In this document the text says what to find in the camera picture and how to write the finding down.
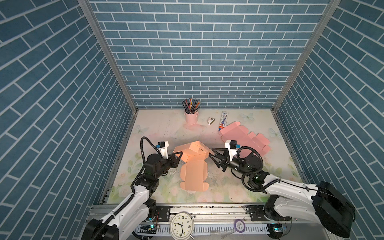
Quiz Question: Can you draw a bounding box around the left circuit board green led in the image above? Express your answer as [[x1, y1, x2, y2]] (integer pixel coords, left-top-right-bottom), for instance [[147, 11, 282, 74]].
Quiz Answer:
[[135, 224, 158, 237]]

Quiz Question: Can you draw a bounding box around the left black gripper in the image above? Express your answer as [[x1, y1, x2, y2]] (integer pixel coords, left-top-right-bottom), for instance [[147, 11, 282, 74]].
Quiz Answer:
[[154, 151, 183, 181]]

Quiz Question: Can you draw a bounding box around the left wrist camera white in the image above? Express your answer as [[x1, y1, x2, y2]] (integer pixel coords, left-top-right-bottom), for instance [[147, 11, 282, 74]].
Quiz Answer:
[[156, 141, 169, 159]]

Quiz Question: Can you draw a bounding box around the toothpaste tube packet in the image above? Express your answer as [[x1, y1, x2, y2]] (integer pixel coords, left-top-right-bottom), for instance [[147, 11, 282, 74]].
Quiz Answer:
[[219, 111, 229, 131]]

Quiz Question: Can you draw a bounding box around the purple tape roll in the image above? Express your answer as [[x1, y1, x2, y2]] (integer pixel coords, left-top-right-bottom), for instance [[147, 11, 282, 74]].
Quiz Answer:
[[234, 219, 246, 233]]

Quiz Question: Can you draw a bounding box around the orange paper box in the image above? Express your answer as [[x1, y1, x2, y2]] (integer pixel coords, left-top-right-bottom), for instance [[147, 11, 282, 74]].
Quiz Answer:
[[174, 141, 213, 192]]

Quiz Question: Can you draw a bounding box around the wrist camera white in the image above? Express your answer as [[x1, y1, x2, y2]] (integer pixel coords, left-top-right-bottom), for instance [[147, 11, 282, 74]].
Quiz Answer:
[[156, 141, 169, 159], [225, 140, 241, 162]]

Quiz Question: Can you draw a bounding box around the circuit board green led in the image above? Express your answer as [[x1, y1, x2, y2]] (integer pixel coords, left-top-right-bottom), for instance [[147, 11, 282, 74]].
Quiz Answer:
[[267, 224, 284, 240], [135, 224, 158, 237]]

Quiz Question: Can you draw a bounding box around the pink flat paper box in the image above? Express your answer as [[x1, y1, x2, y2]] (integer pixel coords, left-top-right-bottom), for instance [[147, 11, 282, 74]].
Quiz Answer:
[[219, 122, 271, 157]]

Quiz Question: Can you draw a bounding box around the aluminium front rail frame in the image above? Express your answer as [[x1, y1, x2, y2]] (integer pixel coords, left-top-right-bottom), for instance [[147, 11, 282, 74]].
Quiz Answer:
[[88, 204, 317, 240]]

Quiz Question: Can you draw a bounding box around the coloured pencils bunch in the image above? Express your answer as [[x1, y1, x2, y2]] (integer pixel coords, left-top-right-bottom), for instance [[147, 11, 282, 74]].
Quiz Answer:
[[182, 98, 201, 115]]

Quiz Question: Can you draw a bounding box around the white alarm clock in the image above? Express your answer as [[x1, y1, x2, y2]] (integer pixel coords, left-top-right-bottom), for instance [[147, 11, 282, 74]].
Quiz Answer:
[[170, 212, 195, 240]]

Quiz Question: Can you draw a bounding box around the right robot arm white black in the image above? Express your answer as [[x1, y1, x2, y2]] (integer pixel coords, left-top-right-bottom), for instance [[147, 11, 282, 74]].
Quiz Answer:
[[209, 145, 356, 238]]

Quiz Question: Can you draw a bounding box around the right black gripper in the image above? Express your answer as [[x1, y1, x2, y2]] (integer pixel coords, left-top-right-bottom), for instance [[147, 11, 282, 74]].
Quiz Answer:
[[210, 147, 253, 179]]

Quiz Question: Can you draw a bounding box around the right circuit board green led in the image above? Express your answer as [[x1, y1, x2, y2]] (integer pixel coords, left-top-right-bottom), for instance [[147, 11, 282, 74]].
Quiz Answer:
[[267, 224, 284, 240]]

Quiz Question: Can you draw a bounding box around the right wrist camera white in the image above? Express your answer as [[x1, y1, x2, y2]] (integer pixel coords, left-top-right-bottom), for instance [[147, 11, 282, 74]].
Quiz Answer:
[[225, 140, 241, 162]]

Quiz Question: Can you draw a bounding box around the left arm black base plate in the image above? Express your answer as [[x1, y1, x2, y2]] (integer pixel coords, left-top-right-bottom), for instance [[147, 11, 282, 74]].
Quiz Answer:
[[149, 205, 171, 222]]

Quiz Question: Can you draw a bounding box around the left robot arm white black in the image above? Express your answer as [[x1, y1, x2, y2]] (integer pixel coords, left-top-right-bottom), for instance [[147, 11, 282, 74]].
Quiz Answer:
[[81, 152, 183, 240]]

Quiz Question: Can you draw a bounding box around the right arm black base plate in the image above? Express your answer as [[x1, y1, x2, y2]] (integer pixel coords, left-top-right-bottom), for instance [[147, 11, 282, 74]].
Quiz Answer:
[[246, 205, 269, 222]]

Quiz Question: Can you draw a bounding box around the pink pencil cup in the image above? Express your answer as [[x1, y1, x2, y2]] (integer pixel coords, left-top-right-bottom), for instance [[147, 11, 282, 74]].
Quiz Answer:
[[185, 111, 199, 125]]

